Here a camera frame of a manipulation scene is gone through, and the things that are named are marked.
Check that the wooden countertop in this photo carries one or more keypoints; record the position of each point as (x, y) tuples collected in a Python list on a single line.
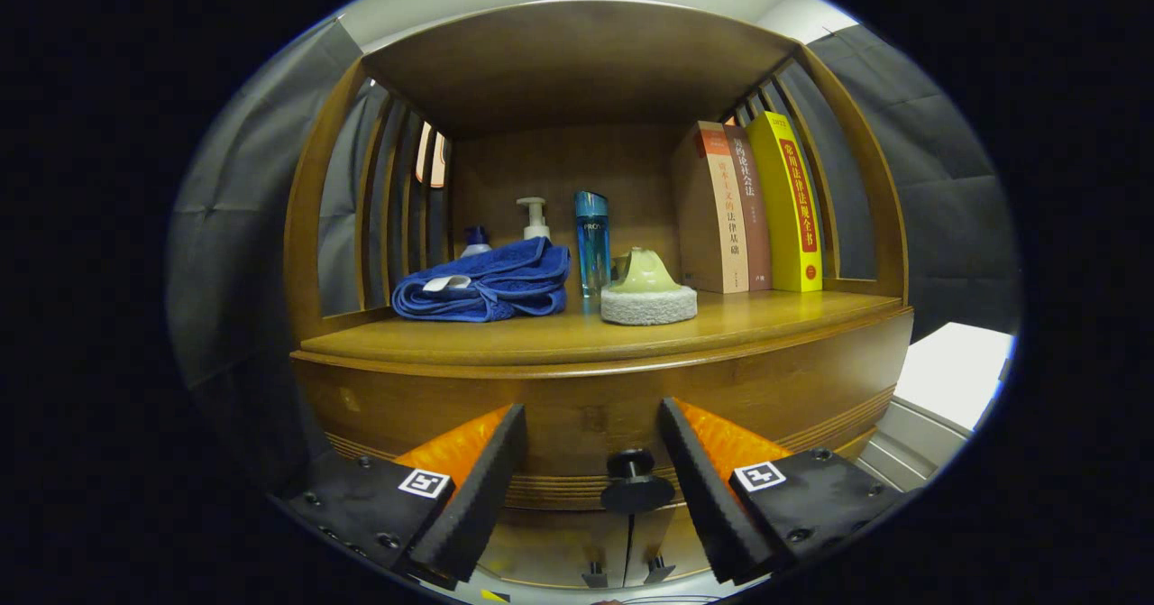
[(541, 334)]

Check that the wooden drawer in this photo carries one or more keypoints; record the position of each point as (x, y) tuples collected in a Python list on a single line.
[(721, 366)]

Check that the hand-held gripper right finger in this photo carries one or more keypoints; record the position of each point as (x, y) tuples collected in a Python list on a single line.
[(708, 497)]

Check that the wooden cabinet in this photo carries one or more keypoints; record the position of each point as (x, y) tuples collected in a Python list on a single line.
[(577, 55)]

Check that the white table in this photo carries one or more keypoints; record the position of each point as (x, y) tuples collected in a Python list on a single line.
[(956, 371)]

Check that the white pump bottle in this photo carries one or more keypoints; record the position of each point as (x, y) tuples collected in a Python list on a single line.
[(536, 229)]

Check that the beige lidded tea cup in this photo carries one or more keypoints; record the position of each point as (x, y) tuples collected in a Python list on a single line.
[(620, 267)]

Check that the folded blue towel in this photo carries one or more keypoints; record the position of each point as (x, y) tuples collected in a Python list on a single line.
[(505, 280)]

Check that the tall blue glass bottle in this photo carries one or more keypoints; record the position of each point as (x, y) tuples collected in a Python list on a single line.
[(592, 244)]

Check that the beige book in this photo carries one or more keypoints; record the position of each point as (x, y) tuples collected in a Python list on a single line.
[(721, 226)]

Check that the small blue-capped bottle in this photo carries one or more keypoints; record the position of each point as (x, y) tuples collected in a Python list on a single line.
[(476, 246)]

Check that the black backdrop cloth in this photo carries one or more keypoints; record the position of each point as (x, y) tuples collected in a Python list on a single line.
[(243, 226)]

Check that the yellow book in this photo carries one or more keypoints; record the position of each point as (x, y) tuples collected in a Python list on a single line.
[(789, 217)]

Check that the brown book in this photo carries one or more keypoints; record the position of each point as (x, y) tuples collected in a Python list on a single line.
[(755, 226)]

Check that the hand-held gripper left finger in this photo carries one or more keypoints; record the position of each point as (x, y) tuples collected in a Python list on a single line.
[(473, 497)]

